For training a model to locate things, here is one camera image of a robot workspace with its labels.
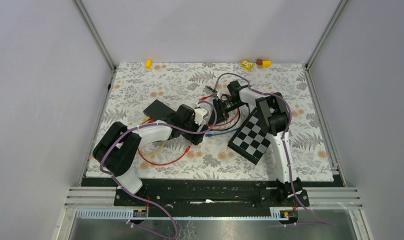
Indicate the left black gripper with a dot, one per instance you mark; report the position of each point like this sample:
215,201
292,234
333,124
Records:
195,138

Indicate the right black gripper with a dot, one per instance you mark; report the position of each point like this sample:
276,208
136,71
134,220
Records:
219,110

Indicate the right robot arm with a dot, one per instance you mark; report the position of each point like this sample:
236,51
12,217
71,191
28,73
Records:
267,126

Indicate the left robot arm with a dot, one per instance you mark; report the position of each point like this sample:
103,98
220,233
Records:
116,150

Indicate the black router box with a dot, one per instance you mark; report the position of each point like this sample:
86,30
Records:
157,110

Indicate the checkered chess board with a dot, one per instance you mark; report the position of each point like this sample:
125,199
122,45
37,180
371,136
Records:
249,140

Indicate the yellow patterned cube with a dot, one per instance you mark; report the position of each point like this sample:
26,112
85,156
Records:
247,65

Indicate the brown small block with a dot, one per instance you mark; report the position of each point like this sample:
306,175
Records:
259,61

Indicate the yellow block right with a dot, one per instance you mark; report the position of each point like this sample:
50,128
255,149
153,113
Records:
266,63

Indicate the yellow block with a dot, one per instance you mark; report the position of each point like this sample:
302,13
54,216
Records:
266,63
148,64

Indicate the yellow block left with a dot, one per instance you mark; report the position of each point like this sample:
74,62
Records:
148,64

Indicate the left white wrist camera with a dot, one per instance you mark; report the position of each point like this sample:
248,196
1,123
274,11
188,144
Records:
199,115

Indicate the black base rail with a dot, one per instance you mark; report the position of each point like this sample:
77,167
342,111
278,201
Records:
198,198

